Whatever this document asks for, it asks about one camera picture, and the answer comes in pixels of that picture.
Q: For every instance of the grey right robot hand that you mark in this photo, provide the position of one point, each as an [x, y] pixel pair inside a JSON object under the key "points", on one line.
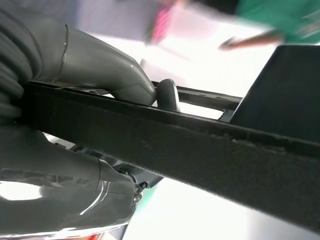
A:
{"points": [[75, 205]]}

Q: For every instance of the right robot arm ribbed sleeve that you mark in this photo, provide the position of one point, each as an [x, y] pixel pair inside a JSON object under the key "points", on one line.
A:
{"points": [[10, 49]]}

